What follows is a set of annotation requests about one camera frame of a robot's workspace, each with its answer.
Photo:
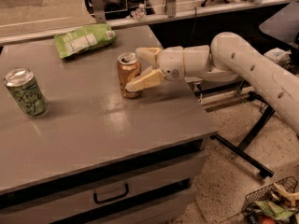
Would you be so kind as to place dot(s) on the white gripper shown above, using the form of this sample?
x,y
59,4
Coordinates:
x,y
170,62

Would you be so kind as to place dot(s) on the orange soda can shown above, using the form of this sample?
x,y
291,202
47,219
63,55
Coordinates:
x,y
129,67

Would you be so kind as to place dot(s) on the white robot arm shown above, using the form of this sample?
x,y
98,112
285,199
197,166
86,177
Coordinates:
x,y
227,57

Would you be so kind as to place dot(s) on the green rice chip bag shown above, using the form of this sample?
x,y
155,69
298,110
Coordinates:
x,y
84,39

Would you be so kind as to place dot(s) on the green soda can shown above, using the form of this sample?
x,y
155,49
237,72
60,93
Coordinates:
x,y
22,85

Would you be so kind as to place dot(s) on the green snack bag in basket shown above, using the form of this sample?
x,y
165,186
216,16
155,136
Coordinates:
x,y
273,210

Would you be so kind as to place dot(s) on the clear plastic water bottle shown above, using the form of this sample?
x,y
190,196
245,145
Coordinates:
x,y
140,13

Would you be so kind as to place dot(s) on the white box on shelf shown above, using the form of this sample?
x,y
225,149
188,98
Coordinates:
x,y
278,56

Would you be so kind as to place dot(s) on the grey cabinet drawer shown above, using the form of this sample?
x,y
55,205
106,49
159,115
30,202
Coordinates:
x,y
151,195

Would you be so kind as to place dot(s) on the black metal floor frame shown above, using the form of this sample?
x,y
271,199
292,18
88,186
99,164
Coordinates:
x,y
239,150

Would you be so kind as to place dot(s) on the black drawer handle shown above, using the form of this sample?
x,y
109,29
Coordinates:
x,y
111,193

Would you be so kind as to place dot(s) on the black wire basket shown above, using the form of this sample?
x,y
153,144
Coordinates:
x,y
283,193

